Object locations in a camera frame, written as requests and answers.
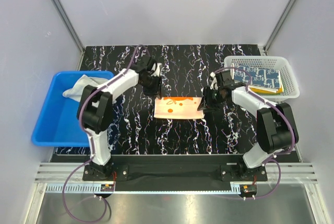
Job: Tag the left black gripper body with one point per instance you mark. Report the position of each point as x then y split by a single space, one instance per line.
152 84

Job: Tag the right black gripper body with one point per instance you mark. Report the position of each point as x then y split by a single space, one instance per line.
213 97

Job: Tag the cream orange patterned towel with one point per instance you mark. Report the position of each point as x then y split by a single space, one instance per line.
178 108

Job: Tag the blue white patterned towel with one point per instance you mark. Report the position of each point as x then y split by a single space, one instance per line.
262 77

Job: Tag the green microfiber towel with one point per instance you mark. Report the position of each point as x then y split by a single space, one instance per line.
264 81

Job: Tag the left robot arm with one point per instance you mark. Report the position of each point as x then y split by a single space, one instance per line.
96 104

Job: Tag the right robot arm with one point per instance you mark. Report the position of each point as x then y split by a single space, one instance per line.
276 131

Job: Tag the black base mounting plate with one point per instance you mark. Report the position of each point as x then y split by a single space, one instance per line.
172 171

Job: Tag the grey white towel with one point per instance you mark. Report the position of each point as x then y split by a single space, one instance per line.
76 91

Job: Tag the white perforated plastic basket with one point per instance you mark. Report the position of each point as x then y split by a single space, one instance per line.
291 88

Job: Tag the blue plastic bin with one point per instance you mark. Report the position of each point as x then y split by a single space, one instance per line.
57 125

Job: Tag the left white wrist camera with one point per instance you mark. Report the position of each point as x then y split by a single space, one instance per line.
156 70

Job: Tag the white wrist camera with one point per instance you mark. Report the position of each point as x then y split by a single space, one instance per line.
213 81
156 70

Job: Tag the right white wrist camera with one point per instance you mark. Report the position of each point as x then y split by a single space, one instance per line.
213 81

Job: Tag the aluminium frame rail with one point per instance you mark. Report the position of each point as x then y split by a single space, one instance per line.
65 177

